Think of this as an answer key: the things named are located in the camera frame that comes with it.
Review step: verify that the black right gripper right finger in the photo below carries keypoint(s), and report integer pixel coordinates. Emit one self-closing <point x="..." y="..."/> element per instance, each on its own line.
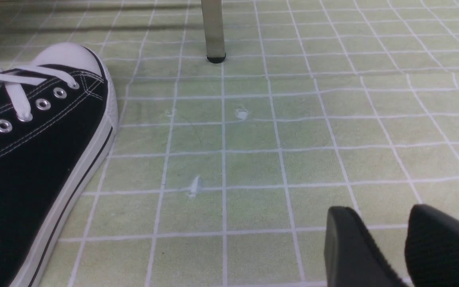
<point x="432" y="248"/>

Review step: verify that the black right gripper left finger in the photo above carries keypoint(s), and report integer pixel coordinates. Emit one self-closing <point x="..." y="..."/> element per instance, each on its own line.
<point x="352" y="258"/>

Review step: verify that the stainless steel shoe rack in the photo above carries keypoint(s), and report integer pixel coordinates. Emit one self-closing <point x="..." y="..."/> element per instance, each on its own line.
<point x="214" y="30"/>

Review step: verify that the green checkered table cloth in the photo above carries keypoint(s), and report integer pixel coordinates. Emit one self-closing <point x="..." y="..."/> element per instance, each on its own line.
<point x="221" y="175"/>

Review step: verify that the black canvas sneaker right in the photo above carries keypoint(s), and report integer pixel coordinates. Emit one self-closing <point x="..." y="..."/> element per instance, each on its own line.
<point x="58" y="119"/>

